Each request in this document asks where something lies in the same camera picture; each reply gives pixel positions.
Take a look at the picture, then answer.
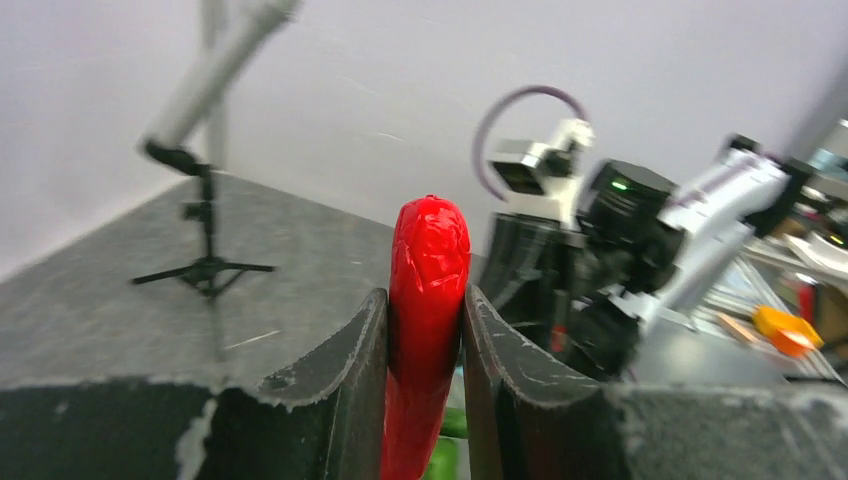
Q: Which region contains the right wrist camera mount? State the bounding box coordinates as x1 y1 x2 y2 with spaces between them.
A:
489 119 594 230

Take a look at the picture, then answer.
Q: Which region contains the small red toy chili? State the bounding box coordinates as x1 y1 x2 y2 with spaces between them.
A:
380 195 471 479

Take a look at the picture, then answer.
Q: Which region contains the grey microphone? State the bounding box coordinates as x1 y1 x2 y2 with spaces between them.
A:
141 0 301 149

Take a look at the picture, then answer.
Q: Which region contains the black tripod mic stand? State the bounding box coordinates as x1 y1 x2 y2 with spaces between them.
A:
130 140 276 303

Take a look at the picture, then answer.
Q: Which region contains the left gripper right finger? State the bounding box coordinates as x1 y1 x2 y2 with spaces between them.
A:
463 286 847 479

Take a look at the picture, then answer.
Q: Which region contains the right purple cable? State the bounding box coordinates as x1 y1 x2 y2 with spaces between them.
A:
471 84 590 203

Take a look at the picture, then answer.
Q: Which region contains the green toy cucumber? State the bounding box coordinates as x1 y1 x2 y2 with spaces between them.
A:
423 407 468 480

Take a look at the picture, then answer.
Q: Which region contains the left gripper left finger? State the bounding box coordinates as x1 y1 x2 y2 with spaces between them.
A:
1 288 388 479

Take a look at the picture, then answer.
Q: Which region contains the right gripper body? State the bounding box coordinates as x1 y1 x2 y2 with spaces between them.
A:
477 213 663 381

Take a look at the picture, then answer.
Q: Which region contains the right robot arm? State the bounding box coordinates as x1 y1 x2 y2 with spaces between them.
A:
479 133 821 380

